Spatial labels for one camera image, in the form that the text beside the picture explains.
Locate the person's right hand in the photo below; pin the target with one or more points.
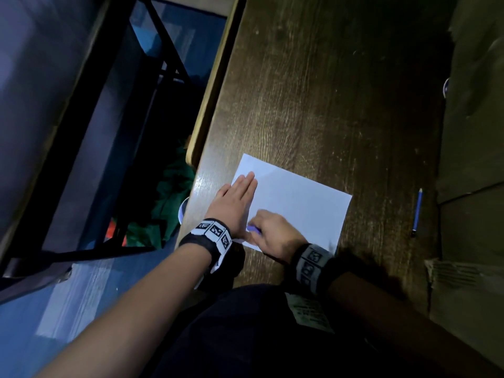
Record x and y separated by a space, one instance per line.
277 238

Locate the person's left hand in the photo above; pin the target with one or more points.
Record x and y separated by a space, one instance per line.
230 206

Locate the person's left little finger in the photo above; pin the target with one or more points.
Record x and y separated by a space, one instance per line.
223 190

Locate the person's right fingers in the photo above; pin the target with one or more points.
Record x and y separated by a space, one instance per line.
263 220

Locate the blue pen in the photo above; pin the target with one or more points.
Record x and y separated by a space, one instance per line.
254 229

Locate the white paper sheet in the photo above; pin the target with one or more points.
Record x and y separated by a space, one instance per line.
303 200

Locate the person's left forearm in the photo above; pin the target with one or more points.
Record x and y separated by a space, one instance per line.
134 314

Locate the person's right forearm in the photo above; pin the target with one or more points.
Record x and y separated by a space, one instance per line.
397 322

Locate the marker-printed left wrist band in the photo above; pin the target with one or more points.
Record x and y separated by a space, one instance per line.
212 234

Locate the marker-printed wrist band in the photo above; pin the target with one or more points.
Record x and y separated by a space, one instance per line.
212 234
311 265

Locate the white round cup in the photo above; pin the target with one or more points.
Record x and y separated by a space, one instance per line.
183 210

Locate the green cloth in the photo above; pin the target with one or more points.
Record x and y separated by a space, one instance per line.
173 196

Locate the marker-printed right wrist band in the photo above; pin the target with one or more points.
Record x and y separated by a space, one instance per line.
311 265

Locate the pale label on clothing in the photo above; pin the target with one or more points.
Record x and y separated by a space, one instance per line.
309 312

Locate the person's dark clothing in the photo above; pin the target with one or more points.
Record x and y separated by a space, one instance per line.
244 334

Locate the red item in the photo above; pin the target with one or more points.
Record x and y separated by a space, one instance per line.
112 232

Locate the blue pencil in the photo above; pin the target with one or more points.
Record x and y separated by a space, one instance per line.
417 210

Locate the cardboard box with printed label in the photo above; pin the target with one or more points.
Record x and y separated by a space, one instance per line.
468 295

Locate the large cardboard box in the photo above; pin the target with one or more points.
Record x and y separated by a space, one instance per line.
476 94

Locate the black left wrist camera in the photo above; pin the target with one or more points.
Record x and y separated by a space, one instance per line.
228 267

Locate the black metal frame table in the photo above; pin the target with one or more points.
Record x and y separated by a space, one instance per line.
74 145

